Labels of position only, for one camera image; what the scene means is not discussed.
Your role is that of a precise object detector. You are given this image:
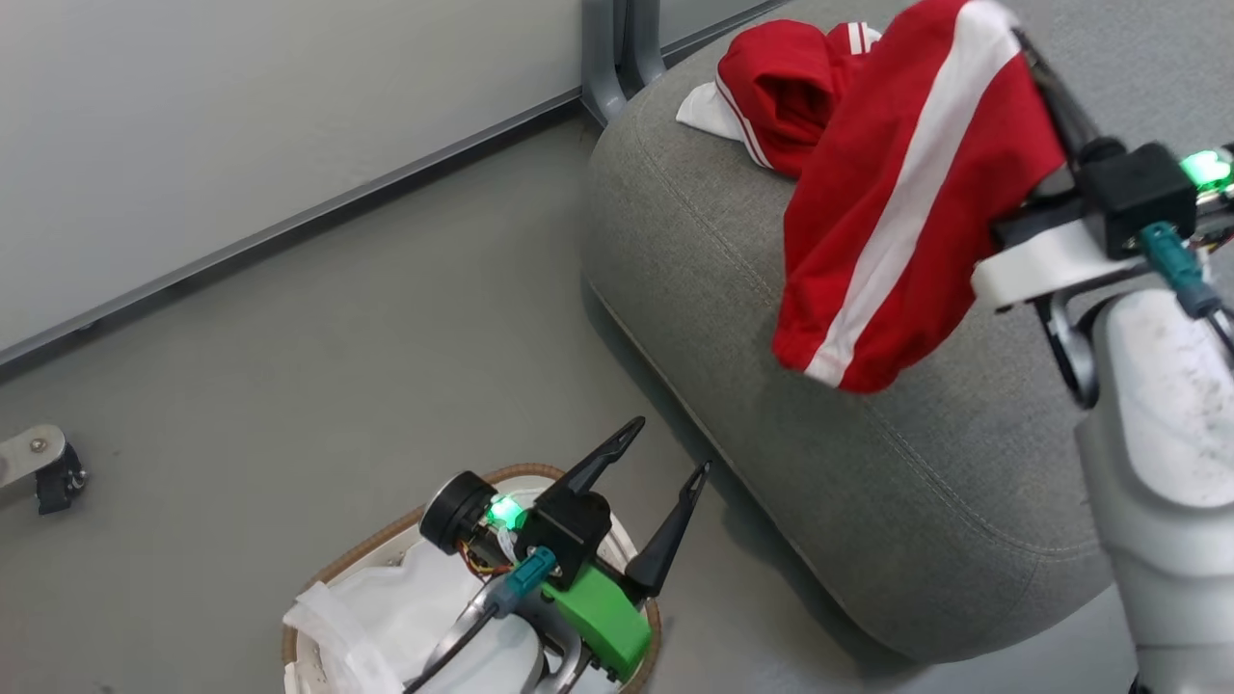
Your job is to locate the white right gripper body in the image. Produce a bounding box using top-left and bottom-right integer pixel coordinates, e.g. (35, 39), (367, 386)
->
(972, 193), (1158, 312)

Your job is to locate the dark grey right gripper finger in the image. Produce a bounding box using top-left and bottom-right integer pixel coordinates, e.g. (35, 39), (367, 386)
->
(1010, 27), (1102, 163)

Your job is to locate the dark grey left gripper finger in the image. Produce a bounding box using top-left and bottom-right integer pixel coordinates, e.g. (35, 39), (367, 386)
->
(624, 461), (713, 600)
(538, 415), (646, 508)

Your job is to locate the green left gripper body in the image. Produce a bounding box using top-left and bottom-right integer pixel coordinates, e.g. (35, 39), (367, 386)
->
(419, 470), (656, 683)

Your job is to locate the red and white striped garment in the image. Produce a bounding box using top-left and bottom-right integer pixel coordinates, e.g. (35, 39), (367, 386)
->
(675, 0), (1067, 395)

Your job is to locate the grey fabric sofa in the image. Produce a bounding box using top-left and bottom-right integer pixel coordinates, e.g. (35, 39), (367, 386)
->
(578, 0), (1234, 666)

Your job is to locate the white basket liner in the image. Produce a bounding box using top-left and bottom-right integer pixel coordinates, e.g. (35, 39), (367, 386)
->
(283, 475), (639, 694)

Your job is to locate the woven laundry basket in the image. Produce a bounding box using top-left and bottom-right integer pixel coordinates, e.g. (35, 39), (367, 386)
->
(281, 463), (664, 694)

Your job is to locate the black caster wheel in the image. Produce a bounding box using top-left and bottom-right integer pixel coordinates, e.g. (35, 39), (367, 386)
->
(35, 442), (89, 516)

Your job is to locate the grey metal partition foot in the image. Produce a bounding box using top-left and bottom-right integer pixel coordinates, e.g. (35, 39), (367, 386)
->
(0, 424), (67, 492)

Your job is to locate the black cable with teal plug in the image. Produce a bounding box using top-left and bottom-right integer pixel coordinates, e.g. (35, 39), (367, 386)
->
(1138, 221), (1234, 360)
(400, 546), (560, 694)

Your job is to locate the grey metal partition bottom rail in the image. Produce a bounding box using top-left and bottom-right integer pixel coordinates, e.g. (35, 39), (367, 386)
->
(0, 0), (787, 369)

